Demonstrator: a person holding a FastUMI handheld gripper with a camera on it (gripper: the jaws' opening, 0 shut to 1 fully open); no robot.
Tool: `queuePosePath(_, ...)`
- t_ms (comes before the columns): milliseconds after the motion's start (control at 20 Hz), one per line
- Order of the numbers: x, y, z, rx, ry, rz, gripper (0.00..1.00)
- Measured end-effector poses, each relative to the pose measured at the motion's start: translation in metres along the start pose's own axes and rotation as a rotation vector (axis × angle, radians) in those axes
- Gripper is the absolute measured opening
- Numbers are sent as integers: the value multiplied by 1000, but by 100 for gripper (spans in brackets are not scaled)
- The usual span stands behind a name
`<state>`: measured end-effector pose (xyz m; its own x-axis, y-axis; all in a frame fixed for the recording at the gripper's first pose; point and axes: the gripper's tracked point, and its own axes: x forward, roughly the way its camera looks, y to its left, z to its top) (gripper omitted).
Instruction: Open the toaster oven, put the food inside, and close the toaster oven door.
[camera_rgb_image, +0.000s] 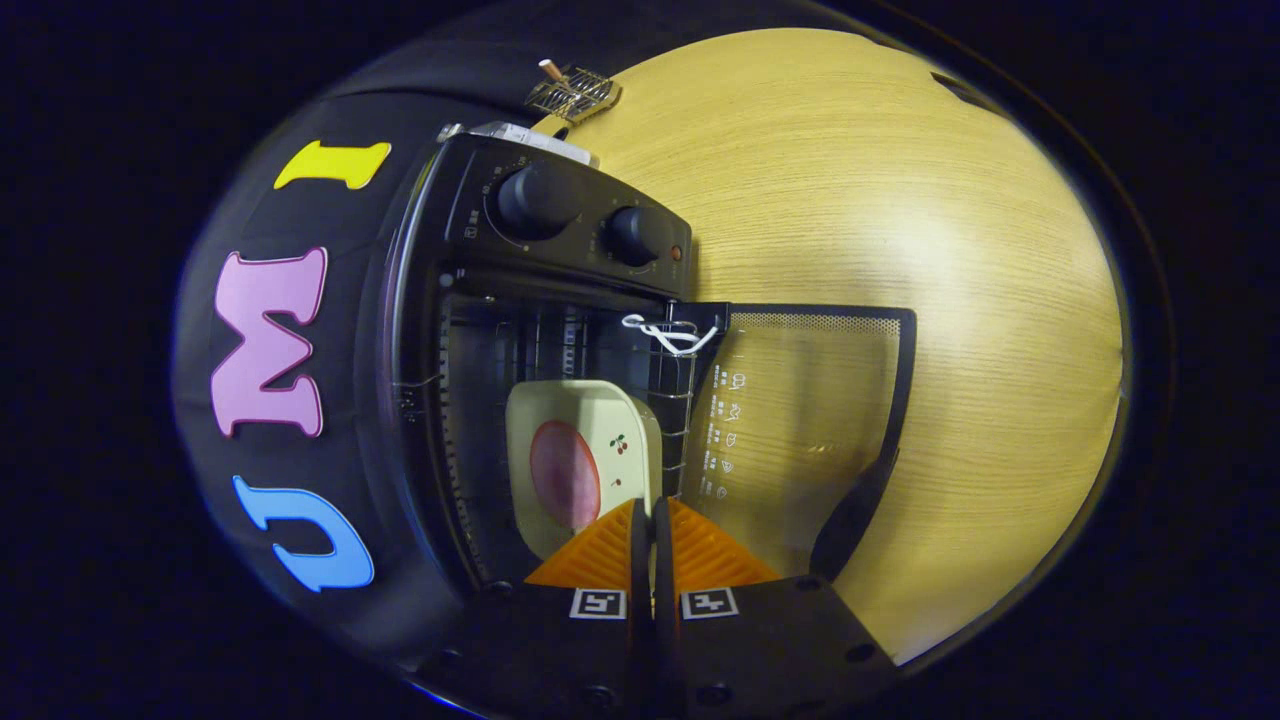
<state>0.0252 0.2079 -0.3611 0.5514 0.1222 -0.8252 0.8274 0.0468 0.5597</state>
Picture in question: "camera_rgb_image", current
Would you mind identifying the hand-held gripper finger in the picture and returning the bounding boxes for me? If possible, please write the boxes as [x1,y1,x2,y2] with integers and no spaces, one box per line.
[652,497,901,720]
[415,498,656,720]

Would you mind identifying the pink ham slice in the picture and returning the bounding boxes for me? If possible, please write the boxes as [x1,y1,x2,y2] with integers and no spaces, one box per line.
[529,420,602,533]

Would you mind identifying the cream square plate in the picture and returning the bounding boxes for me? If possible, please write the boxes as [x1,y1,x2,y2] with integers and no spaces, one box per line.
[505,380,664,561]

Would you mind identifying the black toaster oven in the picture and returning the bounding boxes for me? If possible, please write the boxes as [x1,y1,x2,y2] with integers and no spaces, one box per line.
[375,130,918,601]

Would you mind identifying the small clear bottle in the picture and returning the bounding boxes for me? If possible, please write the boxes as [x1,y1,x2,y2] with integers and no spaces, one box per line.
[437,120,599,169]

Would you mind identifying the small metal wire holder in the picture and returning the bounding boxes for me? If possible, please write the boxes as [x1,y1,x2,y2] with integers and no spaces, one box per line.
[524,66,623,123]

